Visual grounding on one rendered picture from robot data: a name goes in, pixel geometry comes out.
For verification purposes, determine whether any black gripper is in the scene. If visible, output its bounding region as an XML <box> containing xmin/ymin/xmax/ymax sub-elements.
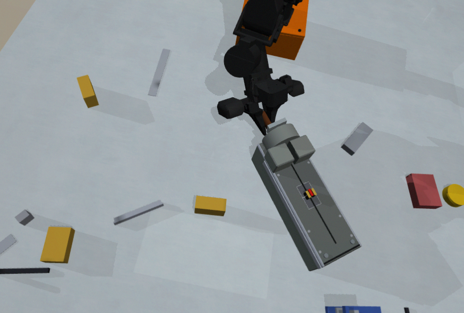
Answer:
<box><xmin>217</xmin><ymin>63</ymin><xmax>305</xmax><ymax>136</ymax></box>

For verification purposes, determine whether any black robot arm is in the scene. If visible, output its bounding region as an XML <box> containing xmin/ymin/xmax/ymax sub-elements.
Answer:
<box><xmin>224</xmin><ymin>0</ymin><xmax>302</xmax><ymax>107</ymax></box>

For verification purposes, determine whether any yellow short cylinder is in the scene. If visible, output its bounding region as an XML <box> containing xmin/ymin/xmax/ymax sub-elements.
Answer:
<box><xmin>442</xmin><ymin>184</ymin><xmax>464</xmax><ymax>207</ymax></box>

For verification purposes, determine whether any black flat bar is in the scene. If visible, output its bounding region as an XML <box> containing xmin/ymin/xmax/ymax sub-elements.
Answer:
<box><xmin>0</xmin><ymin>268</ymin><xmax>50</xmax><ymax>274</ymax></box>

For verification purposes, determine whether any red rectangular block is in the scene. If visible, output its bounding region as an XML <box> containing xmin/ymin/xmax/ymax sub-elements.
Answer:
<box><xmin>406</xmin><ymin>174</ymin><xmax>442</xmax><ymax>209</ymax></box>

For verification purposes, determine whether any yellow rectangular block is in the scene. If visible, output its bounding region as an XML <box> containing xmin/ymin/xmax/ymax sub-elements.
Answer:
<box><xmin>40</xmin><ymin>227</ymin><xmax>75</xmax><ymax>263</ymax></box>
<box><xmin>194</xmin><ymin>196</ymin><xmax>227</xmax><ymax>216</ymax></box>
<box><xmin>76</xmin><ymin>75</ymin><xmax>99</xmax><ymax>108</ymax></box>

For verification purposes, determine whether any blue c-clamp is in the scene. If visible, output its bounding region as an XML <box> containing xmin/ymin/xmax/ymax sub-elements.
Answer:
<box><xmin>325</xmin><ymin>306</ymin><xmax>381</xmax><ymax>313</ymax></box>

